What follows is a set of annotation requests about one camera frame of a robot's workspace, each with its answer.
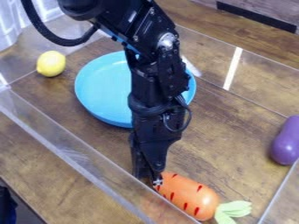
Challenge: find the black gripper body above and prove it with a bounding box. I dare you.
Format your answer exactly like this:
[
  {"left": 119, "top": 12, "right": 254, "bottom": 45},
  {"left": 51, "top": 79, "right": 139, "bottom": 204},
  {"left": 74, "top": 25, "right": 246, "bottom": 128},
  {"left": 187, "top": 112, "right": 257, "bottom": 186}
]
[{"left": 129, "top": 99, "right": 193, "bottom": 146}]

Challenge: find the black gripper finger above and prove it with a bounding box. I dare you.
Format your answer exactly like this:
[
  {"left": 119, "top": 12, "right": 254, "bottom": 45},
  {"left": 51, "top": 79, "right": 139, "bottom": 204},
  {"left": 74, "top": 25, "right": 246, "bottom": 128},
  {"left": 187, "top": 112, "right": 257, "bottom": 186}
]
[
  {"left": 142, "top": 141, "right": 171, "bottom": 186},
  {"left": 129, "top": 133, "right": 151, "bottom": 179}
]

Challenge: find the orange toy carrot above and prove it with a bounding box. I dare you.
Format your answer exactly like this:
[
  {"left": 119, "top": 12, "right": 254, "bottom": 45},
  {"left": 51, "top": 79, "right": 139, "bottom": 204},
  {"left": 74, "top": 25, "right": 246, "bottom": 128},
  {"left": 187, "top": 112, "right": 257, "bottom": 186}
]
[{"left": 154, "top": 171, "right": 253, "bottom": 224}]

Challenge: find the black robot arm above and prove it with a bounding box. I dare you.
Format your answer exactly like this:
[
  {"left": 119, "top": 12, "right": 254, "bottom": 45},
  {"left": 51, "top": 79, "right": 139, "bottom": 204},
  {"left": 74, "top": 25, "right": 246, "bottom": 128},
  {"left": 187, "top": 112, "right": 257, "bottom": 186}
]
[{"left": 59, "top": 0, "right": 193, "bottom": 186}]

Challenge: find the blue round plate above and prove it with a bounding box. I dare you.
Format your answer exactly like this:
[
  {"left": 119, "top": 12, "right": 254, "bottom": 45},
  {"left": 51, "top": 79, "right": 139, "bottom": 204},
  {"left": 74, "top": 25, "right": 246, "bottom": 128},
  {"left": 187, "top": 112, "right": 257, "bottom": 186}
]
[{"left": 74, "top": 50, "right": 198, "bottom": 129}]

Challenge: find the purple toy eggplant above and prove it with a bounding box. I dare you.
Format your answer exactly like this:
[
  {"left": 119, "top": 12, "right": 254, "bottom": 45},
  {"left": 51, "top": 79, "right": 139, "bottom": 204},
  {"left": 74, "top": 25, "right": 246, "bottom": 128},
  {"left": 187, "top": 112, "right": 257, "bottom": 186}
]
[{"left": 270, "top": 115, "right": 299, "bottom": 165}]

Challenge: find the yellow toy lemon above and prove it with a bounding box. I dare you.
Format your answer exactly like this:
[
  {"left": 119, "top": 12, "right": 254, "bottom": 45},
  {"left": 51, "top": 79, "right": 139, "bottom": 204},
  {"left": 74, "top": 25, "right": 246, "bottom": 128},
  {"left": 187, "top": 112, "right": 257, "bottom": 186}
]
[{"left": 36, "top": 51, "right": 67, "bottom": 77}]

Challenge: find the white curtain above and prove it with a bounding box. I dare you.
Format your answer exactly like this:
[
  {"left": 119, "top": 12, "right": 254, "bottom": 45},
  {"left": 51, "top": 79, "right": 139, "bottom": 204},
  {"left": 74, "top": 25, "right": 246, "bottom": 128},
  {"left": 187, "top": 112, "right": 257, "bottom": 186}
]
[{"left": 0, "top": 0, "right": 62, "bottom": 52}]

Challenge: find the clear acrylic enclosure wall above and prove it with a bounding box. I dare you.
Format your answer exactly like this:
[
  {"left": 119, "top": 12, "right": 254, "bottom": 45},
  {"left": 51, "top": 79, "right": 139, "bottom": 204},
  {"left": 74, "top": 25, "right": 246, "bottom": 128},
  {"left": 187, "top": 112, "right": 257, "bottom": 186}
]
[{"left": 0, "top": 0, "right": 299, "bottom": 224}]

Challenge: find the black corrugated cable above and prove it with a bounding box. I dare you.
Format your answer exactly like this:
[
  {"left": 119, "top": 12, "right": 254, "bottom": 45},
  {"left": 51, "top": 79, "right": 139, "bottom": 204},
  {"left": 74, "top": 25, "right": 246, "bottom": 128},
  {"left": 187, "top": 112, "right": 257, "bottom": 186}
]
[{"left": 20, "top": 0, "right": 99, "bottom": 47}]

